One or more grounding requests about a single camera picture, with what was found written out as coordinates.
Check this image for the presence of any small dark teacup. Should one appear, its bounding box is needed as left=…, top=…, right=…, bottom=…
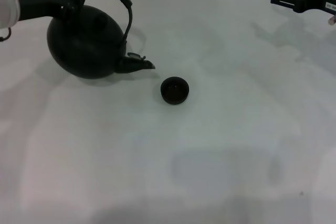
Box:
left=160, top=76, right=190, bottom=106

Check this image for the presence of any black round teapot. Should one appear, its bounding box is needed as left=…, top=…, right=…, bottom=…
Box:
left=46, top=0, right=156, bottom=80

